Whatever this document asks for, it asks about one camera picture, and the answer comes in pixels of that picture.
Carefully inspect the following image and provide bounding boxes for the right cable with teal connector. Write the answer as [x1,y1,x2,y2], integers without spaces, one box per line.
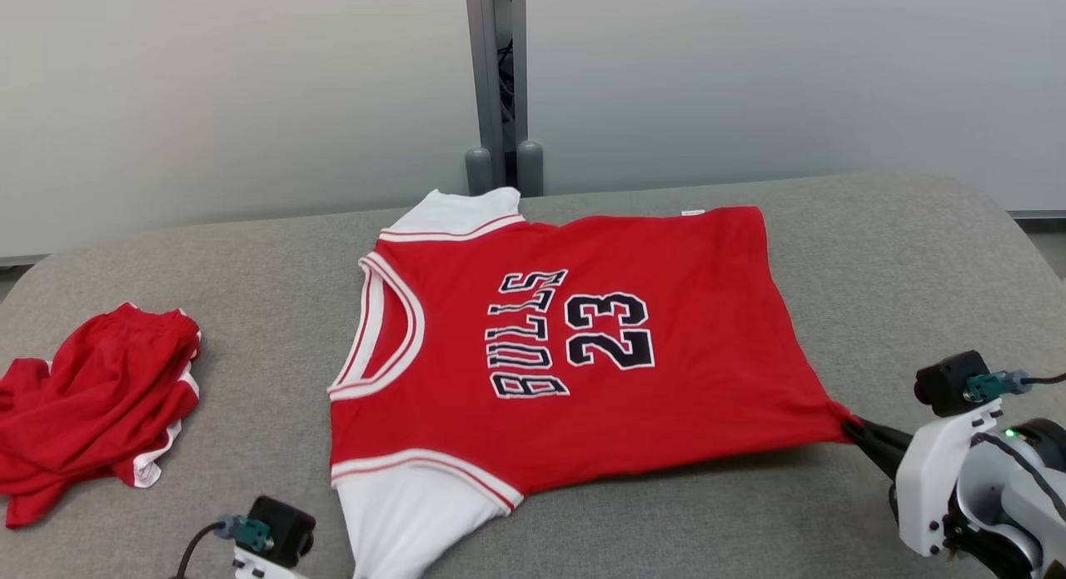
[966,369,1066,402]

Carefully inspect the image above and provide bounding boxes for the grey metal partition post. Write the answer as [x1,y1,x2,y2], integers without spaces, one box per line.
[464,0,528,192]

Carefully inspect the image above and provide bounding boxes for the red Bulls 23 jersey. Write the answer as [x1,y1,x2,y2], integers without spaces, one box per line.
[327,187,859,579]

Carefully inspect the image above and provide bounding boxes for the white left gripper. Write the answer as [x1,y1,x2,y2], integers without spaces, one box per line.
[232,546,311,579]

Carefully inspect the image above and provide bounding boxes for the grey cylindrical post foot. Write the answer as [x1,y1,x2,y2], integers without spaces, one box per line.
[516,140,545,198]
[465,147,494,197]

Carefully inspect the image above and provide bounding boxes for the red shorts with white stripe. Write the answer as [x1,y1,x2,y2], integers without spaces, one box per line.
[0,302,202,530]

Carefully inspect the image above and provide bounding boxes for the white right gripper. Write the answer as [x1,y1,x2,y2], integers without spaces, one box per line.
[842,399,1006,558]

